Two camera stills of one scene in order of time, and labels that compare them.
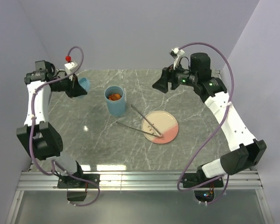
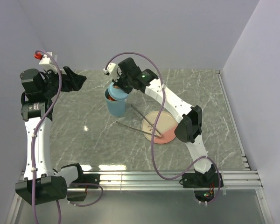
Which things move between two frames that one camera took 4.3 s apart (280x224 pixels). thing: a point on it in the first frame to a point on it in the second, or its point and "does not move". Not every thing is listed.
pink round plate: [165, 122] does not move
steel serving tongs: [158, 135] does not move
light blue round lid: [84, 82] to [117, 94]
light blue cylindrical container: [115, 96] does not move
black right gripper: [168, 75] to [128, 90]
